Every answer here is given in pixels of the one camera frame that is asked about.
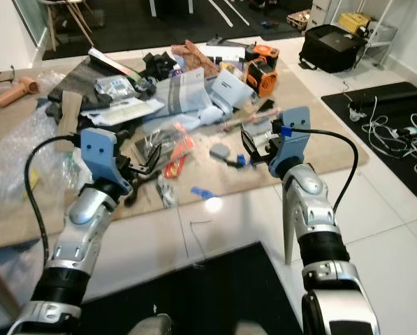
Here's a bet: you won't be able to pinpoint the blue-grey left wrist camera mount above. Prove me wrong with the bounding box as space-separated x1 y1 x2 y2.
80 128 129 198

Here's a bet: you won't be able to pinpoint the light wooden table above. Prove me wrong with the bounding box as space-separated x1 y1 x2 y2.
0 36 371 267

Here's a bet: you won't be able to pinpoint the brown patterned cloth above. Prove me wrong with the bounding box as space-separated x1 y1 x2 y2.
171 39 220 79

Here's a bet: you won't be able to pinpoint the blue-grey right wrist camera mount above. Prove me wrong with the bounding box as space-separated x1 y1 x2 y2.
268 106 312 179

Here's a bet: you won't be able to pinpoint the light blue plastic bag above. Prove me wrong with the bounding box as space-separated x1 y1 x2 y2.
144 67 255 132

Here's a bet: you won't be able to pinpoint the grey right robot foot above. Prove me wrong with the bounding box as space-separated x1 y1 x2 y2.
232 321 265 335

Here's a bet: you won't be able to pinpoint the black soft suitcase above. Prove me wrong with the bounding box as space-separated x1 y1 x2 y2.
298 24 369 73

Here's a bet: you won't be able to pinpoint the black plastic part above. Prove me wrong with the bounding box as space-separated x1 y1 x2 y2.
143 52 178 82

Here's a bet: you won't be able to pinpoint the grey left robot foot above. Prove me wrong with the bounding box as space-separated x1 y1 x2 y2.
134 314 175 335

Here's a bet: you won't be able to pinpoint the grey robot foot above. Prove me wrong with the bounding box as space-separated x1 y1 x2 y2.
232 321 265 335
134 314 175 335

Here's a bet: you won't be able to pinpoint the large black striped rug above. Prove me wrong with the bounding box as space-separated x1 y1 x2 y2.
41 0 315 61

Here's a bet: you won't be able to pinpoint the small grey block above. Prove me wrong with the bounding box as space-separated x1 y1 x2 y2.
209 142 231 161

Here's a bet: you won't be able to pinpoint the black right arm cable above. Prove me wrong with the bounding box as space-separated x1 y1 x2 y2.
291 127 360 214

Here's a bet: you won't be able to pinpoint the white wire rack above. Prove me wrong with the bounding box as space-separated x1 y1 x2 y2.
365 0 400 65

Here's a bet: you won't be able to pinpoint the clear crumpled plastic bag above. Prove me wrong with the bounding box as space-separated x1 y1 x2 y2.
0 103 80 204

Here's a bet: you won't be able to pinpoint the black floor mat with cables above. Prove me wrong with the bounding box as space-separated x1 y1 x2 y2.
321 81 417 211

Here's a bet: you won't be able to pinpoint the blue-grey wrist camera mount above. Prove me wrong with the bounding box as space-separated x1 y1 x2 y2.
80 128 129 198
268 106 312 179

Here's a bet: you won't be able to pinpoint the yellow box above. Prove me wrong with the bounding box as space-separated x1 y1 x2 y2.
337 12 372 34

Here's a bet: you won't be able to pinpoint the white chair wooden legs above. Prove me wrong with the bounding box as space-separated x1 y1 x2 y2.
36 0 92 54

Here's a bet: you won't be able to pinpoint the small blue connector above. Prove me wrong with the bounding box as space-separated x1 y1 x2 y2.
225 156 248 169

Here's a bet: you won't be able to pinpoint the pink wooden stick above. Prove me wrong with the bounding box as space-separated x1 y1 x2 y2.
221 107 279 131

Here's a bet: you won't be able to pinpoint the long white red box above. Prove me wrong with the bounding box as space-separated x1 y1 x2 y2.
87 47 143 80

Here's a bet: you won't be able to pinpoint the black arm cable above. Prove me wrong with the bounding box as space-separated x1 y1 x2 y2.
291 127 360 214
24 134 85 271

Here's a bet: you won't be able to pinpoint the red orange wrapper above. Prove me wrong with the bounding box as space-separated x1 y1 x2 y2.
163 131 196 179

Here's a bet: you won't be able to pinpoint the small wooden pallet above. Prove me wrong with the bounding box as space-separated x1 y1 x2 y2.
284 10 311 31

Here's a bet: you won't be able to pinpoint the dark grey felt mat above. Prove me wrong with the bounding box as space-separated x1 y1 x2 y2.
47 59 154 107

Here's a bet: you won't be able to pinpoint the white drawer cabinet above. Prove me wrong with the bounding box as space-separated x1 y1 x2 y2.
305 0 335 29

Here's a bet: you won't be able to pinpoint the orange black blower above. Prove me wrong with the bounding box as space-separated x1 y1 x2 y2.
243 43 281 99

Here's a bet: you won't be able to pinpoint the plain black floor mat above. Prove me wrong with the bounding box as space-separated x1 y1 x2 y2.
0 241 304 335

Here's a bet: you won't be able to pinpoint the white cable tangle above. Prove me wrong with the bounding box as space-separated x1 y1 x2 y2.
346 96 417 177

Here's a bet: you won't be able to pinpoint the white stool frame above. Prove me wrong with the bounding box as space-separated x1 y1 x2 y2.
148 0 199 19

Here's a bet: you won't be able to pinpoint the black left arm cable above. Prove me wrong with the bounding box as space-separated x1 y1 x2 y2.
24 134 85 271

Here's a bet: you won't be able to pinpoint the white flat package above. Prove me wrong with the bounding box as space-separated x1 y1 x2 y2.
81 97 168 128

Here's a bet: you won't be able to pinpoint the tan wooden piece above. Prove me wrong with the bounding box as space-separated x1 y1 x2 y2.
59 90 84 135

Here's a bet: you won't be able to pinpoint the small blue plastic piece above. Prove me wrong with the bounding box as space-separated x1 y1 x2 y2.
190 186 217 200

